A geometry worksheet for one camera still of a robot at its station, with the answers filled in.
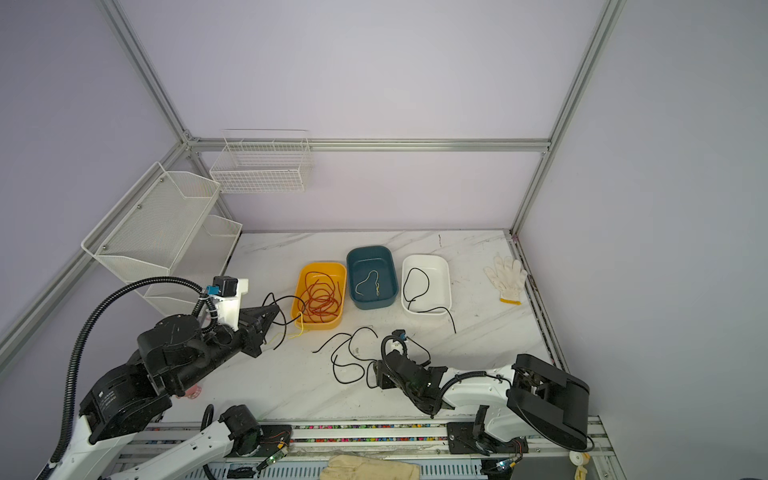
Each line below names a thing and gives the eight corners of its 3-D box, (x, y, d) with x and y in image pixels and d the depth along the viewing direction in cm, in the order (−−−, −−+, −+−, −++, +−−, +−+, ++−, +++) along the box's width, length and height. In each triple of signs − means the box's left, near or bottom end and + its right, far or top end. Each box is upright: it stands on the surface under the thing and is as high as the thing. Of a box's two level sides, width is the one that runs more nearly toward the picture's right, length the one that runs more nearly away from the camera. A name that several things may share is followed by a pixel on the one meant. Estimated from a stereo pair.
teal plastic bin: (351, 311, 100) (349, 302, 95) (348, 257, 115) (346, 247, 110) (400, 305, 101) (400, 296, 97) (391, 253, 116) (391, 243, 112)
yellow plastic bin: (288, 329, 95) (283, 321, 91) (303, 272, 110) (299, 262, 106) (343, 330, 95) (341, 321, 91) (350, 272, 111) (348, 262, 106)
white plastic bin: (402, 325, 96) (402, 313, 90) (400, 265, 113) (401, 250, 106) (452, 325, 96) (456, 313, 90) (443, 265, 113) (446, 250, 106)
